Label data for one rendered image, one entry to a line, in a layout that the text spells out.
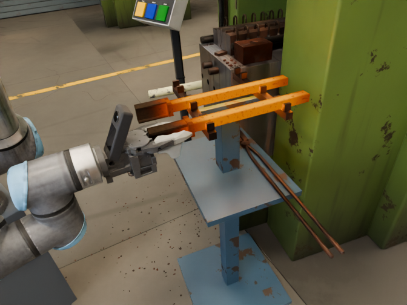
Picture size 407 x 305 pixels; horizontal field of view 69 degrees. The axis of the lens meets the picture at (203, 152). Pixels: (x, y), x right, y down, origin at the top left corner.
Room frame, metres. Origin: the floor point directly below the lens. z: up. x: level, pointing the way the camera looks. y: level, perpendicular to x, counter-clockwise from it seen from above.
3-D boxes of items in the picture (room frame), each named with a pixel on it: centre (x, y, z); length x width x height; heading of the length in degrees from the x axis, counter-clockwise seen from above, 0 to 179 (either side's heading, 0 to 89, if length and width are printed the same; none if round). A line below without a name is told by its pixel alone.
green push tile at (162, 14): (1.66, 0.15, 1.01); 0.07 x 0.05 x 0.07; 41
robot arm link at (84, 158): (0.51, 0.25, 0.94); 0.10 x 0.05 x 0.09; 25
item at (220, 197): (0.78, -0.08, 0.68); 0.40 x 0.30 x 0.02; 18
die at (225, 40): (1.35, -0.32, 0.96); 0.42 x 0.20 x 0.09; 106
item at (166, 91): (1.60, 0.07, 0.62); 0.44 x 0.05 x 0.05; 106
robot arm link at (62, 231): (0.47, 0.34, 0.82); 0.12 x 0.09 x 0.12; 130
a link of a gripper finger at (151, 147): (0.54, 0.11, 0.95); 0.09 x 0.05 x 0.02; 103
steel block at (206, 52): (1.30, -0.34, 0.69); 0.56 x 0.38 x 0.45; 106
